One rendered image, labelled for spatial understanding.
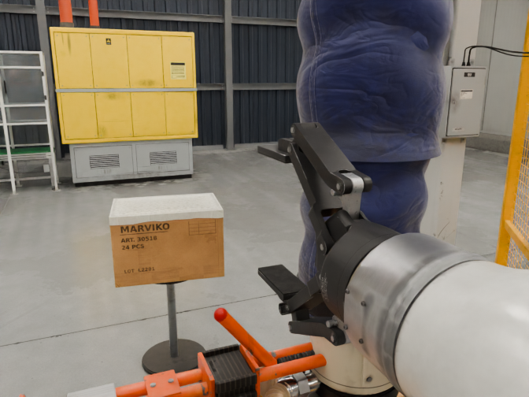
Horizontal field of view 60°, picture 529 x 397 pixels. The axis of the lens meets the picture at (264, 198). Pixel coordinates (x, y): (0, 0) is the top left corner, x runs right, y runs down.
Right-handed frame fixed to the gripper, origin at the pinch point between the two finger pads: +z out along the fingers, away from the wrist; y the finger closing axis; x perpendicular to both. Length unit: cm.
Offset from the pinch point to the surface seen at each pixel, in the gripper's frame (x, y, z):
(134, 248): 4, 74, 198
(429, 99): 28.5, -11.0, 10.2
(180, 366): 26, 155, 202
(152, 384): -11.4, 32.8, 21.7
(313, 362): 15.8, 33.9, 18.8
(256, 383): 4.3, 33.5, 16.9
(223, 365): 0.5, 32.8, 22.5
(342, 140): 17.3, -5.1, 15.1
